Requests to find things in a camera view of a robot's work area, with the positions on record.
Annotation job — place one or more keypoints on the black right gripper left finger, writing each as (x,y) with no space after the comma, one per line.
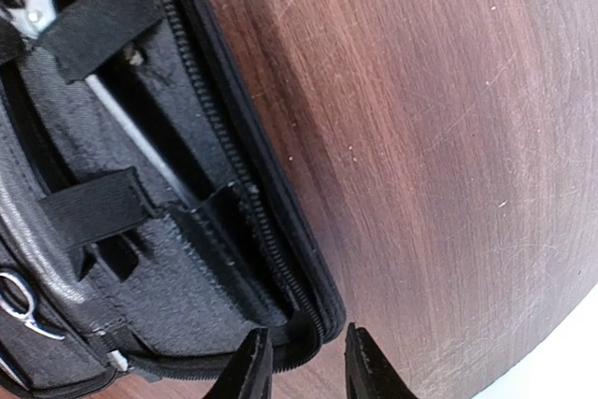
(248,375)

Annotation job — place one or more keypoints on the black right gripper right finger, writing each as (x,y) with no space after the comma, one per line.
(369,373)

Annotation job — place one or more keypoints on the black zippered tool case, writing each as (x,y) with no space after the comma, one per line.
(140,284)

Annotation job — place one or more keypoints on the silver hair cutting scissors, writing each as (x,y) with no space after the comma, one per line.
(18,300)

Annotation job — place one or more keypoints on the black hair clip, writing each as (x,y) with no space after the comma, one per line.
(117,86)

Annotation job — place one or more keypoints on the silver thinning scissors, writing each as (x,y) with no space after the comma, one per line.
(32,18)

